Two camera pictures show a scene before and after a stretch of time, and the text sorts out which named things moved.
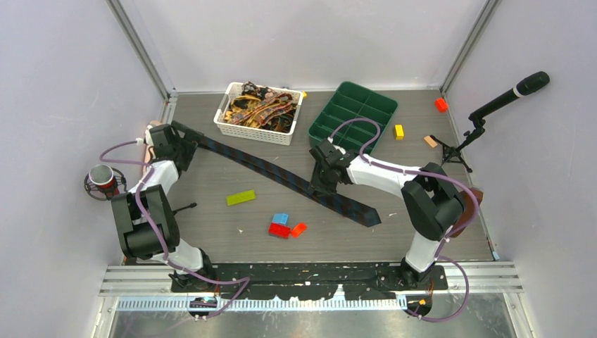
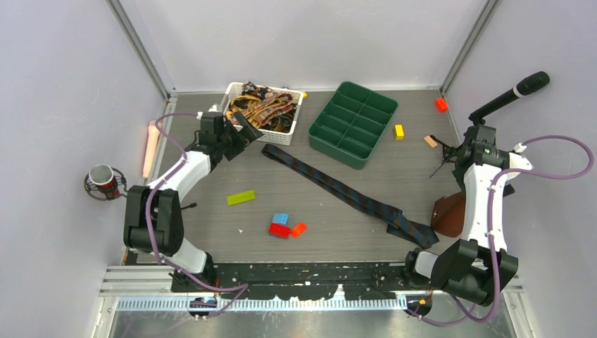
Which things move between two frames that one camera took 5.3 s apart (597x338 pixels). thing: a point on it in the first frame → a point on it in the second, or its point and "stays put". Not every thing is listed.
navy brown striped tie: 296,184 → 398,224
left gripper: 190,140 → 248,134
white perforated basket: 258,112 stays put
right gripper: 316,184 → 457,174
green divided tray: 352,101 stays put
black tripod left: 192,205 stays put
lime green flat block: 241,197 stays put
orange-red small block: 298,229 stays put
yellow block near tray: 398,132 stays put
